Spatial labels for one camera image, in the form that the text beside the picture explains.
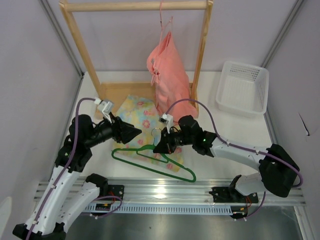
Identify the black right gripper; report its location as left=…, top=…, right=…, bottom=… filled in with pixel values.
left=154, top=126, right=195, bottom=155

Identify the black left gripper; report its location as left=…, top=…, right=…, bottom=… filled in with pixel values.
left=86, top=112, right=142, bottom=148

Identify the green plastic hanger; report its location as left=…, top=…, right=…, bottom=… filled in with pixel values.
left=110, top=127, right=197, bottom=183

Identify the floral pastel skirt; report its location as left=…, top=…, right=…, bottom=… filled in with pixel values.
left=112, top=95, right=181, bottom=173

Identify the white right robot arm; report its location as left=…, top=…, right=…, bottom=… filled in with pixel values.
left=153, top=115, right=300, bottom=202

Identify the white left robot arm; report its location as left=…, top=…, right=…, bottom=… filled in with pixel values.
left=12, top=114, right=142, bottom=240

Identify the pink pleated skirt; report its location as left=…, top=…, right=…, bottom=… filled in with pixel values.
left=146, top=32, right=199, bottom=122

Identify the wooden clothes rack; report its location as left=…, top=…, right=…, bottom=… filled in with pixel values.
left=59, top=0, right=214, bottom=111

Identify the white plastic basket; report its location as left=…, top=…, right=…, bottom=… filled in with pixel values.
left=215, top=60, right=270, bottom=118

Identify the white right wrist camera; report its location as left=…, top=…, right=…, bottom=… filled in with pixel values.
left=159, top=113, right=174, bottom=133

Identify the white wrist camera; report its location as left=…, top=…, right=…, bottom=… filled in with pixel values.
left=94, top=97, right=114, bottom=123
left=159, top=113, right=174, bottom=133

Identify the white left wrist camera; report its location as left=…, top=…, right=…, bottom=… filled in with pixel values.
left=94, top=97, right=114, bottom=123

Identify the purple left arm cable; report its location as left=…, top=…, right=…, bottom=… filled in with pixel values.
left=24, top=97, right=123, bottom=240

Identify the aluminium mounting rail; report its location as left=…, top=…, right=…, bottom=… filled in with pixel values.
left=33, top=178, right=307, bottom=207

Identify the white slotted cable duct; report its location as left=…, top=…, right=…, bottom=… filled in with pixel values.
left=82, top=202, right=232, bottom=215

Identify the pink wire hanger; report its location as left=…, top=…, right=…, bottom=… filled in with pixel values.
left=151, top=0, right=173, bottom=85

